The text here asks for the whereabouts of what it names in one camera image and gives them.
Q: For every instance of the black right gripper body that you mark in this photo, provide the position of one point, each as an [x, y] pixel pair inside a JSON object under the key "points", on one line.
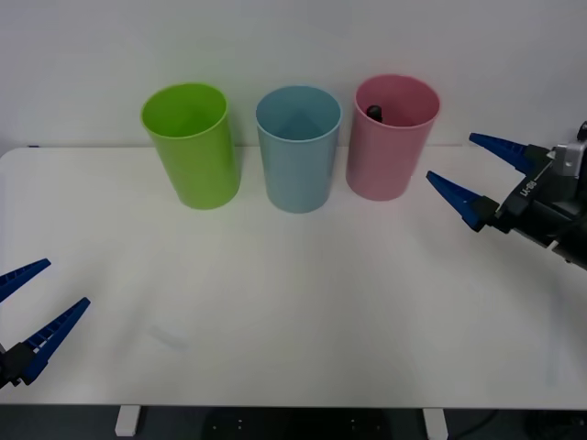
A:
{"points": [[541, 204]]}

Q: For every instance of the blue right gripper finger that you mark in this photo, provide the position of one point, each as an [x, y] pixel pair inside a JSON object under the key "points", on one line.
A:
{"points": [[509, 150], [463, 201]]}

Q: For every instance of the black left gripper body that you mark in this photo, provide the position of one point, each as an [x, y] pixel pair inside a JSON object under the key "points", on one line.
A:
{"points": [[5, 369]]}

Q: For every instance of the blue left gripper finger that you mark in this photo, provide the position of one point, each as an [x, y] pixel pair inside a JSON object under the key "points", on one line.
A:
{"points": [[23, 277], [55, 332]]}

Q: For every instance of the dark bottle with black cap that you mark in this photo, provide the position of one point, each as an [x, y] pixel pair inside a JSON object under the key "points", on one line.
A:
{"points": [[374, 111]]}

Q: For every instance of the pink plastic bin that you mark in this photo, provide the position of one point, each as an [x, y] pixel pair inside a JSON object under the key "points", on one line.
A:
{"points": [[380, 160]]}

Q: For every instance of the white table leg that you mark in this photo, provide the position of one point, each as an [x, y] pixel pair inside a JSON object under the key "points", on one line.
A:
{"points": [[127, 421], [435, 424]]}

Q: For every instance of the pale blue plastic bin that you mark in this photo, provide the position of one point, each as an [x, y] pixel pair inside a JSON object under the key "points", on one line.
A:
{"points": [[298, 179]]}

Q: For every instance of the green plastic bin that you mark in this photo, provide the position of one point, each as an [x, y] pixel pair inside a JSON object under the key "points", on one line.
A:
{"points": [[202, 174]]}

